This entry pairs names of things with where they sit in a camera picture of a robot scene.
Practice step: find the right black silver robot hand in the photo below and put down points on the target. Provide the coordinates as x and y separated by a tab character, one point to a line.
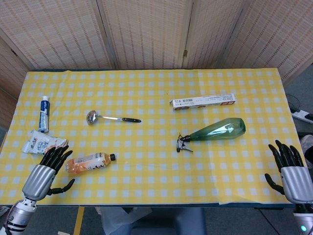
295	183

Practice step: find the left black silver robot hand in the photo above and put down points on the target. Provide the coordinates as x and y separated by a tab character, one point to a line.
40	180

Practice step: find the green spray bottle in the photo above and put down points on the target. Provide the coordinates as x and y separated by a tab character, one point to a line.
215	133

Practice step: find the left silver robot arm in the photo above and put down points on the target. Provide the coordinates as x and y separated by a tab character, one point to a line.
18	215

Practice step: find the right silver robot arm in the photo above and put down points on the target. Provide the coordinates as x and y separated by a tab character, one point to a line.
303	218

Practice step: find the orange drink bottle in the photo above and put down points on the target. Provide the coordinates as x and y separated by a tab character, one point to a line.
88	162

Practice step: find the white snack packet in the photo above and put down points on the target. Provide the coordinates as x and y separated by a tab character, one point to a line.
40	143

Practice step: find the blue white toothpaste tube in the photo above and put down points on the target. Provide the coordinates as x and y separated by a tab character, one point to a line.
44	116

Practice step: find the white power strip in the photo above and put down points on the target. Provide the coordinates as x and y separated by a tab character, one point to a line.
303	115

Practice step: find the yellow checked tablecloth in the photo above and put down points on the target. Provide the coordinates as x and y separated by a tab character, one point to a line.
151	137

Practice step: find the long white cardboard box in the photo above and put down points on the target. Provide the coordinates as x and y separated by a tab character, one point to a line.
203	101

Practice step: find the blue chair seat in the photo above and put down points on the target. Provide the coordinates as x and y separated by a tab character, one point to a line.
168	221

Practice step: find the brass screen hinge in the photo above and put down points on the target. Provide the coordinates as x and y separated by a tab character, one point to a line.
185	53

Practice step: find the woven folding screen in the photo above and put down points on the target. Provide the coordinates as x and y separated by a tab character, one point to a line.
146	31

